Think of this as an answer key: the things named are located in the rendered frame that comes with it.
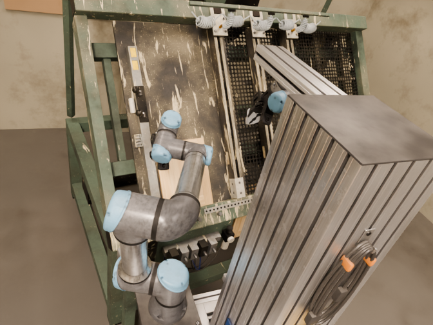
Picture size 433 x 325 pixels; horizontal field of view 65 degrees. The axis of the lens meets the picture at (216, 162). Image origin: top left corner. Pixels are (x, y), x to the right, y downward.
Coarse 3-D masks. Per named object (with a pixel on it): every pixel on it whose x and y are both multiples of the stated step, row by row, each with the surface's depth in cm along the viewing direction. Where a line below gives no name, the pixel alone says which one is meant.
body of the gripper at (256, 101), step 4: (268, 88) 142; (264, 92) 147; (268, 92) 141; (256, 96) 150; (260, 96) 146; (264, 96) 147; (268, 96) 144; (256, 100) 148; (260, 100) 145; (264, 100) 146; (256, 104) 146; (260, 104) 144; (256, 108) 146; (260, 108) 146; (256, 112) 148; (260, 112) 148
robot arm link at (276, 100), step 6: (282, 90) 124; (270, 96) 124; (276, 96) 121; (282, 96) 121; (270, 102) 124; (276, 102) 121; (282, 102) 120; (270, 108) 124; (276, 108) 122; (282, 108) 121
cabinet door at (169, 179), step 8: (176, 160) 199; (176, 168) 199; (160, 176) 194; (168, 176) 196; (176, 176) 199; (208, 176) 208; (160, 184) 194; (168, 184) 196; (176, 184) 198; (208, 184) 208; (168, 192) 196; (200, 192) 206; (208, 192) 208; (200, 200) 205; (208, 200) 208
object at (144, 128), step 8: (128, 48) 185; (136, 48) 187; (128, 56) 187; (136, 72) 187; (136, 80) 187; (136, 104) 188; (144, 128) 188; (144, 136) 188; (144, 144) 188; (144, 152) 188; (144, 160) 189; (152, 168) 189; (152, 176) 189; (152, 184) 189; (152, 192) 189
